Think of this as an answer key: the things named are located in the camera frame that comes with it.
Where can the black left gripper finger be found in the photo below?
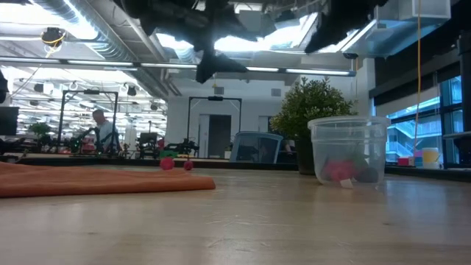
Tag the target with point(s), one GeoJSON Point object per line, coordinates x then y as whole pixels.
{"type": "Point", "coordinates": [211, 64]}

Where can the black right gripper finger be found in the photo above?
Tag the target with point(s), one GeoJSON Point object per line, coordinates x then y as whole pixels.
{"type": "Point", "coordinates": [331, 31]}

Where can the clear plastic tupperware container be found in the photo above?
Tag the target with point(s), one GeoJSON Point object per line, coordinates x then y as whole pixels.
{"type": "Point", "coordinates": [349, 127]}

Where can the red strawberry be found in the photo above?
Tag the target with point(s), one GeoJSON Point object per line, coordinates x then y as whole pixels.
{"type": "Point", "coordinates": [166, 163]}
{"type": "Point", "coordinates": [338, 170]}

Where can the large blackberry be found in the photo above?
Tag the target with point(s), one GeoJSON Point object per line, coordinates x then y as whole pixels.
{"type": "Point", "coordinates": [367, 175]}

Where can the orange cloth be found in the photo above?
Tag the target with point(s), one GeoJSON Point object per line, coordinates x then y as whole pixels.
{"type": "Point", "coordinates": [92, 182]}

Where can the long ceiling light bar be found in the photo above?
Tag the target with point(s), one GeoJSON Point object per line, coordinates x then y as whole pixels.
{"type": "Point", "coordinates": [243, 68]}

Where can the green potted plant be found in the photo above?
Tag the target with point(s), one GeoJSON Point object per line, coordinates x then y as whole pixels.
{"type": "Point", "coordinates": [312, 99]}

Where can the grey office chair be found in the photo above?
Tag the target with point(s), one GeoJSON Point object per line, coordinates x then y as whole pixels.
{"type": "Point", "coordinates": [255, 147]}

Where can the person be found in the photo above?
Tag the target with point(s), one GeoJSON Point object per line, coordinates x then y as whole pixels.
{"type": "Point", "coordinates": [105, 130]}

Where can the small red box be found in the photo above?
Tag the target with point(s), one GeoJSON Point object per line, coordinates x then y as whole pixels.
{"type": "Point", "coordinates": [403, 162]}

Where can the pink blue block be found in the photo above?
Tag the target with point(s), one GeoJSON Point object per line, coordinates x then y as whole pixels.
{"type": "Point", "coordinates": [418, 162]}

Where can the yellow white cup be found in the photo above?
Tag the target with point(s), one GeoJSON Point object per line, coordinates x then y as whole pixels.
{"type": "Point", "coordinates": [431, 156]}

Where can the small green plant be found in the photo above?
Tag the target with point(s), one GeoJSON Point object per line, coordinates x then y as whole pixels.
{"type": "Point", "coordinates": [39, 129]}

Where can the black computer monitor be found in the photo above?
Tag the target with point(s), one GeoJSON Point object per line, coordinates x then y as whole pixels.
{"type": "Point", "coordinates": [8, 120]}

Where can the black dome camera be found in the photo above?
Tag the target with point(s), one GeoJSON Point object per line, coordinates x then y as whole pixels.
{"type": "Point", "coordinates": [350, 55]}

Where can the black metal rig frame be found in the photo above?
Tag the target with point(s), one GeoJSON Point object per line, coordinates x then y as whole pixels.
{"type": "Point", "coordinates": [215, 98]}
{"type": "Point", "coordinates": [90, 92]}

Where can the black vertical post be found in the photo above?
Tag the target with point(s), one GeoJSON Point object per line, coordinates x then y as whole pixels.
{"type": "Point", "coordinates": [465, 92]}

